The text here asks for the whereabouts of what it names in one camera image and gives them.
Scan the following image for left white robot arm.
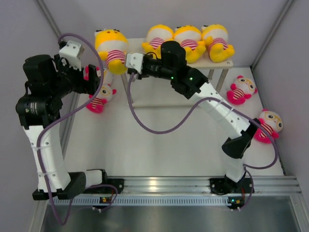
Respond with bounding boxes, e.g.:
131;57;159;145
15;55;109;201

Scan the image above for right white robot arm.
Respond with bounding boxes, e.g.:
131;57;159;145
126;41;257;192

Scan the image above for aluminium frame post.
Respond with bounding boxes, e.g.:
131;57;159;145
36;0;83;71
250;0;295;71

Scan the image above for pink toy right glasses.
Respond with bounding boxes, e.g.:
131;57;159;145
254;109;283;144

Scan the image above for left aluminium frame post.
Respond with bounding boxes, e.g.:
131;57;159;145
36;0;83;71

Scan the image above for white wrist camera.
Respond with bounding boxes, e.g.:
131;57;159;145
125;53;144;74
59;40;84;71

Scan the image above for right aluminium frame post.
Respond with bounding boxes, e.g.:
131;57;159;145
250;0;295;71

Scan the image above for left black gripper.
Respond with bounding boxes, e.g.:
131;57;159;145
48;55;101;100

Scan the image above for pink toy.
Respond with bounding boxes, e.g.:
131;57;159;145
84;66;113;85
86;84;117;114
226;75;258;105

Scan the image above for aluminium front rail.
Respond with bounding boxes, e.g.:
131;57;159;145
38;175;302;195

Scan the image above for grey slotted cable duct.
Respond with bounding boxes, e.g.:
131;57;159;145
47;195;232;206

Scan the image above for white two-tier shelf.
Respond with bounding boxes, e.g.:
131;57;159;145
120;38;234;108

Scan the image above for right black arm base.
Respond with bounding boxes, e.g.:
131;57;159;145
210;176;254;195

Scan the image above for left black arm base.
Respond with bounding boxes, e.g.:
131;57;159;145
106;178;125;194

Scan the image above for pink toy top left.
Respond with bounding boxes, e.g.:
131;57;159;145
84;66;113;85

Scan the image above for pink toy top right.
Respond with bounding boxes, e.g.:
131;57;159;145
226;75;258;105

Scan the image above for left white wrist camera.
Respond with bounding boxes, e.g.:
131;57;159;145
59;40;84;71

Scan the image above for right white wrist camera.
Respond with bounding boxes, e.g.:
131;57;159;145
125;53;144;74

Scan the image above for yellow toy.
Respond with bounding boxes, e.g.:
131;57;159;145
201;24;235;63
141;24;174;59
173;25;206;64
94;29;129;75

